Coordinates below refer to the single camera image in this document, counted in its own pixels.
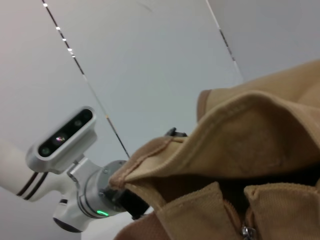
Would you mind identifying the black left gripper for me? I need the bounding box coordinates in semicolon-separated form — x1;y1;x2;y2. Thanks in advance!
103;185;151;221

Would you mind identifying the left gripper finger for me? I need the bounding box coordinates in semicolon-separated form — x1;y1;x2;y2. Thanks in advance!
163;126;189;139

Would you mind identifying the khaki canvas food bag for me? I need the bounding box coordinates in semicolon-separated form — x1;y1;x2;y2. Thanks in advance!
108;58;320;240

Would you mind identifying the metal zipper pull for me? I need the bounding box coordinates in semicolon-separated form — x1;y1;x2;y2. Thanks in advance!
240;225;257;240

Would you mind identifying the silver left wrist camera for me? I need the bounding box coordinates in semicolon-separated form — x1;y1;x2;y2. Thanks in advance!
25;105;98;175

